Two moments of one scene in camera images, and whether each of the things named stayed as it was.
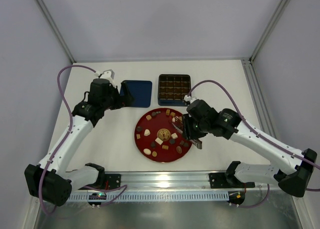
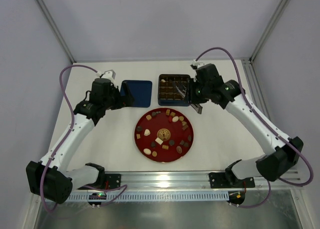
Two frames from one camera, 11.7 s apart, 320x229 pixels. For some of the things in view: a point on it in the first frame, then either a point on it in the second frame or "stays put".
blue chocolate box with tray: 172,88 stays put
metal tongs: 177,128 -> 181,92
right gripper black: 187,128 -> 191,95
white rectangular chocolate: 159,141 stays put
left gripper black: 121,96 stays put
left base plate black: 114,180 stays put
